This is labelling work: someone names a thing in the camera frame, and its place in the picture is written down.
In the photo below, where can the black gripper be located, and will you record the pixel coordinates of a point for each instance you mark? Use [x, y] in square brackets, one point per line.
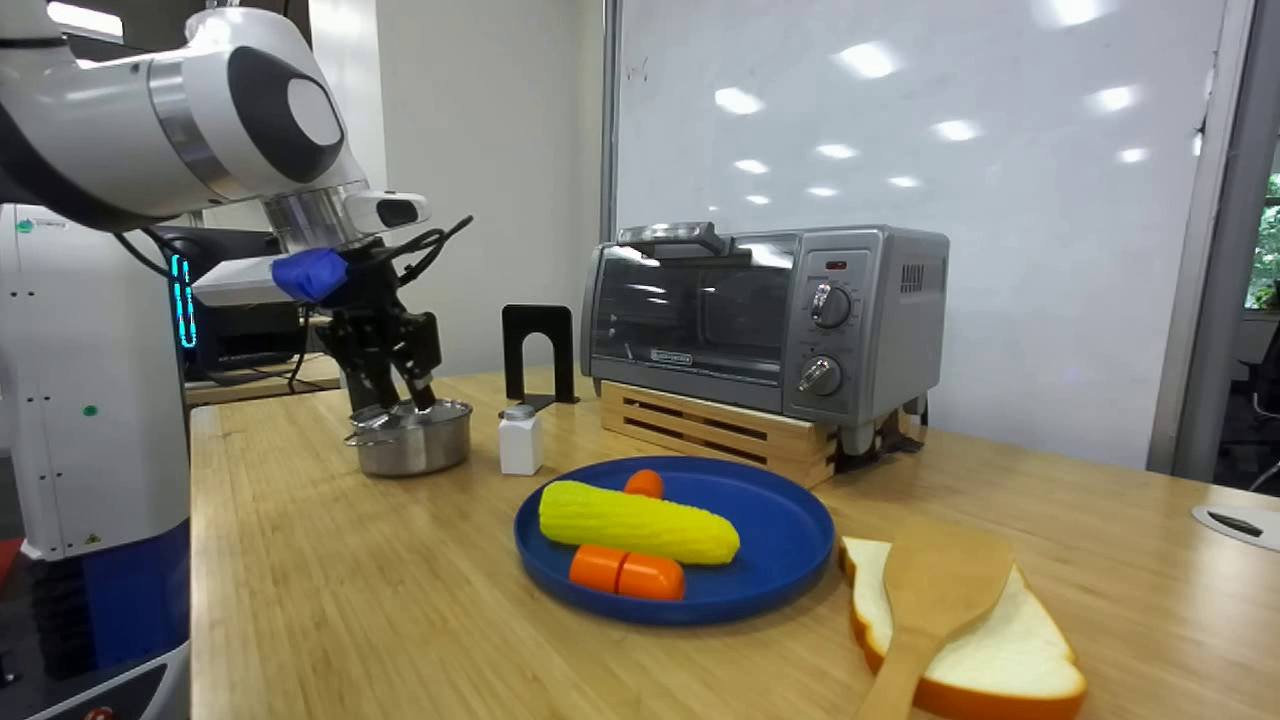
[381, 312]

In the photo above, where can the yellow maize cob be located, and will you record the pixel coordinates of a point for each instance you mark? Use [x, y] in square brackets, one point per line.
[643, 523]

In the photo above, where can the white and blue robot base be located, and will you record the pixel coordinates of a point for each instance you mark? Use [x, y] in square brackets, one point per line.
[80, 426]

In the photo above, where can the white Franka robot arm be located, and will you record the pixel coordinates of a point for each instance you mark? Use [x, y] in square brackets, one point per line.
[174, 122]

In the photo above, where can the small steel pot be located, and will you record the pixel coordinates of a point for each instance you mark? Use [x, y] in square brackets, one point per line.
[423, 448]

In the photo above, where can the blue round plate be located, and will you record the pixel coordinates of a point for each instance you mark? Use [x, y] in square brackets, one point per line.
[775, 535]

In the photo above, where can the black metal bookend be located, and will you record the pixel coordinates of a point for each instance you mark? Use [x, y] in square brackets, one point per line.
[512, 346]

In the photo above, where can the white salt shaker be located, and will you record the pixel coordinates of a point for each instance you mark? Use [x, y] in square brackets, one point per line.
[522, 442]

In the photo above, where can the black computer with cyan light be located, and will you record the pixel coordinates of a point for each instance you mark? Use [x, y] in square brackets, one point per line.
[247, 333]

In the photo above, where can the short orange carrot piece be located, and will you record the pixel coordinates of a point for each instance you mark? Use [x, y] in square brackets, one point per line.
[647, 483]

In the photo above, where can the long orange carrot piece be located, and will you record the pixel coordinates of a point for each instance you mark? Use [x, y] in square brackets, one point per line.
[626, 572]

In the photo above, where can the wooden slatted stand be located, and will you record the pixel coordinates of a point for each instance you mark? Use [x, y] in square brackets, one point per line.
[707, 426]

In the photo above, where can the grey toaster oven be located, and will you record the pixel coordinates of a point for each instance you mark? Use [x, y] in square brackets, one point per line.
[803, 320]

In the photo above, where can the toy bread slice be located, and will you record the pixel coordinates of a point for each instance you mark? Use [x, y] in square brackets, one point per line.
[1014, 661]

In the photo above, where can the white disc with black pen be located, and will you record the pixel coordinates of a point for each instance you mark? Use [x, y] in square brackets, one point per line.
[1234, 523]

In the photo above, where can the white wrist camera blue plug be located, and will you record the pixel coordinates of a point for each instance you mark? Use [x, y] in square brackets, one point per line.
[309, 277]

